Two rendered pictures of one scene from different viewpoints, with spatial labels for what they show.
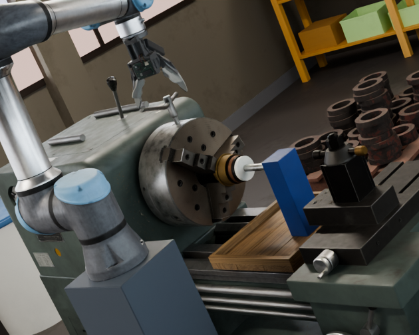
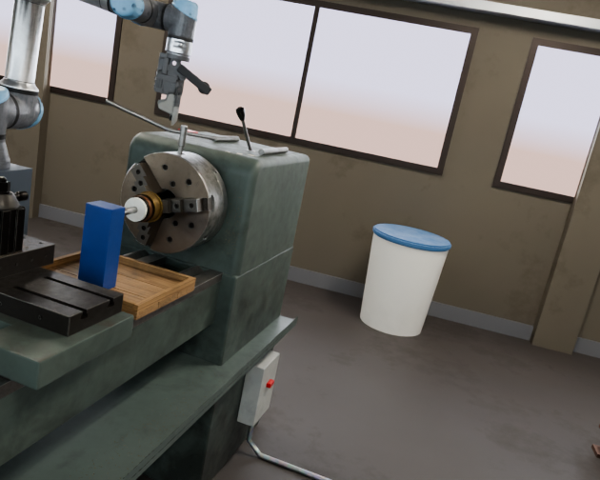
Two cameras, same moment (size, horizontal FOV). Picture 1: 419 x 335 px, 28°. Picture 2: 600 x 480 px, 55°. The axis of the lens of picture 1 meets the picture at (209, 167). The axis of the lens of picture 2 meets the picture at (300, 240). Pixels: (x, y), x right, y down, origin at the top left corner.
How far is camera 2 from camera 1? 2.38 m
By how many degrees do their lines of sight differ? 53
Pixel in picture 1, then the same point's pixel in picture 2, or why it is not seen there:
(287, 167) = (92, 216)
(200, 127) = (180, 168)
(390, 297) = not seen: outside the picture
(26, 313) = (368, 306)
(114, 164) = (148, 149)
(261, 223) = (149, 271)
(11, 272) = (377, 273)
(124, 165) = not seen: hidden behind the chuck
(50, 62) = (587, 189)
